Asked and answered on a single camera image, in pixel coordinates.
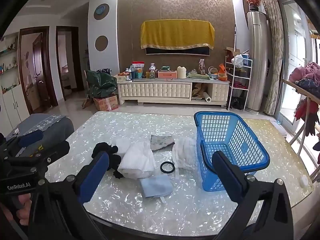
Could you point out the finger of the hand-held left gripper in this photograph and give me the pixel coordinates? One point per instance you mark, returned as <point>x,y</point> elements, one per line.
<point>31,138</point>
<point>60,148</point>

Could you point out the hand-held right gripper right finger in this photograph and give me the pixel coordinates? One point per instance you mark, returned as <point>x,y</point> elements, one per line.
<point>231,178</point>

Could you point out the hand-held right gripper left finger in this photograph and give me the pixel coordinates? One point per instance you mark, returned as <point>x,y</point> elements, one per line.
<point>93,177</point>

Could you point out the black cloth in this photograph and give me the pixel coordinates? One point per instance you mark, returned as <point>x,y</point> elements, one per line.
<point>100,147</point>

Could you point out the blue plastic basket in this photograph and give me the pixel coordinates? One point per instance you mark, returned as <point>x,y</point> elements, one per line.
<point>201,160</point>

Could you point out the white felt sheet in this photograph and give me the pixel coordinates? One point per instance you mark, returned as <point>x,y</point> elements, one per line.
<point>122,146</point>

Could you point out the white sheer cloth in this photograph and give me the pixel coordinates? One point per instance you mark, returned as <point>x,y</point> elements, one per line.
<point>137,162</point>

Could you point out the white knit cloth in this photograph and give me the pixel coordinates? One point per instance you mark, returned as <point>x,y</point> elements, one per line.
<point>183,152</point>

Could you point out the light blue cloth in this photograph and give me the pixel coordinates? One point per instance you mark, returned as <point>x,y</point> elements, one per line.
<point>156,186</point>

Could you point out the person's left hand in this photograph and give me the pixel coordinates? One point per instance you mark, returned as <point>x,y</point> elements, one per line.
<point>23,206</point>

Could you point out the grey upholstered chair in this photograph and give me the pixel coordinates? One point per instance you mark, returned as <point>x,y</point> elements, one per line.
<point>57,132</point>

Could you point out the silver patterned cloth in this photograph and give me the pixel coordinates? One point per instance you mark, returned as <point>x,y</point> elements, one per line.
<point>47,122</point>

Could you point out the white cabinet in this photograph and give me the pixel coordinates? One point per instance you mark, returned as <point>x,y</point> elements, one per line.
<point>15,105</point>

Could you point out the printed cardboard box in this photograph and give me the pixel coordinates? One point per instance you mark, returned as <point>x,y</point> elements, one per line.
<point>105,103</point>

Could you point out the green plastic bag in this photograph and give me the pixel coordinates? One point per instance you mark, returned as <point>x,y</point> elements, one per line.
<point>100,85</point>

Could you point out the black bag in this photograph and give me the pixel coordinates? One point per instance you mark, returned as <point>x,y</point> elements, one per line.
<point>236,103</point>

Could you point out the grey marbled cloth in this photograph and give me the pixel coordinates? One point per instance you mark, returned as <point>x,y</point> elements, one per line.
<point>161,142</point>

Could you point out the paper towel roll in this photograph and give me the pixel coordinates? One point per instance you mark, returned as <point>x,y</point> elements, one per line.
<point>208,97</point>

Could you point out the white metal rack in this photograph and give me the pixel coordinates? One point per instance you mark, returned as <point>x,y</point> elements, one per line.
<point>248,85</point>

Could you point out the red garment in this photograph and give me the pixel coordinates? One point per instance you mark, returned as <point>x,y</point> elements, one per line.
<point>303,112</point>

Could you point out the cream tufted television cabinet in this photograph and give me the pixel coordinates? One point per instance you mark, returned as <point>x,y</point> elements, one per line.
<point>150,90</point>

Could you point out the orange bag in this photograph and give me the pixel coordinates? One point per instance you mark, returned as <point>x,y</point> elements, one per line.
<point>222,73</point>

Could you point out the green tray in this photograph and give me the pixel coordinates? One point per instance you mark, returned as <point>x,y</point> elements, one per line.
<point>197,75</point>

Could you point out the red and white snack bag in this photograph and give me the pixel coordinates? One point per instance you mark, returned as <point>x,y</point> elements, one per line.
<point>138,67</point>

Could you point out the wooden clothes rack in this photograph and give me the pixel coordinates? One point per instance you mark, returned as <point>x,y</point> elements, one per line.
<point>302,91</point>

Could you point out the patterned snack bag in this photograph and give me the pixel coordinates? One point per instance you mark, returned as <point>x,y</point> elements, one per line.
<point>201,66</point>

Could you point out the cream cylinder container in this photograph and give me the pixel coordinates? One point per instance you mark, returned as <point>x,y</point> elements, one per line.
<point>182,72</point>

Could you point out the white plastic bag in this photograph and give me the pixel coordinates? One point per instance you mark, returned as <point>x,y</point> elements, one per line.
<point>237,61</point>

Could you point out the blue plastic container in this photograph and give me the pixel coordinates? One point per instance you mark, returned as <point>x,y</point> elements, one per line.
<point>248,61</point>

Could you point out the standing air conditioner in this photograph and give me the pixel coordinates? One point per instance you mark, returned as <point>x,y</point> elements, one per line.
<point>256,62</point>

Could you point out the dark blue garment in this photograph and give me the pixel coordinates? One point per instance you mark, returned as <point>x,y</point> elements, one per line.
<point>308,86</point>

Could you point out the pink box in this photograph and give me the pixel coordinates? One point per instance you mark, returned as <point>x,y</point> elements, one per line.
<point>167,74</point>

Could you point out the open brown cardboard box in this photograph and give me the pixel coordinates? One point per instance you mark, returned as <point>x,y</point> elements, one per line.
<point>228,52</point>

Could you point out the patterned curtain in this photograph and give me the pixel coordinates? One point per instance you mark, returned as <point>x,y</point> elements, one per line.
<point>273,55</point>

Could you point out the pink clothes pile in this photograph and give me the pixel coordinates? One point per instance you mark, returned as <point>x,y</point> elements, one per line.
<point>306,71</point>

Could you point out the black television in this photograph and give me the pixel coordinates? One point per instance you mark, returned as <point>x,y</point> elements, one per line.
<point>175,51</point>

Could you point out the glass balcony door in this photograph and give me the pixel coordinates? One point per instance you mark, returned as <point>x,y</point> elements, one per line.
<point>292,42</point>

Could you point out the yellow television cover cloth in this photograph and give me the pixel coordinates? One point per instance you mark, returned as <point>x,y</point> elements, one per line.
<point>175,33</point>

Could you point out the vase with red flowers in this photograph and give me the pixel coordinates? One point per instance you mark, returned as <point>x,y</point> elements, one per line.
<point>253,2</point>

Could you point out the dark wooden door frame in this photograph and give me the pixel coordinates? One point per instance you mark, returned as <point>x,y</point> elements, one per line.
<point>58,62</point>
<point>22,67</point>

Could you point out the wall shelf with trinkets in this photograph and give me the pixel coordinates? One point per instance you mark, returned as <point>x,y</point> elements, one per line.
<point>8,55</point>

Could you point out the round brown wall decoration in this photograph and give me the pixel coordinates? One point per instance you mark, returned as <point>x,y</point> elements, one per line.
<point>101,43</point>

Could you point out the blue wall clock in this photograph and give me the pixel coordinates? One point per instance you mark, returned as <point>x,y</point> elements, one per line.
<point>100,10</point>

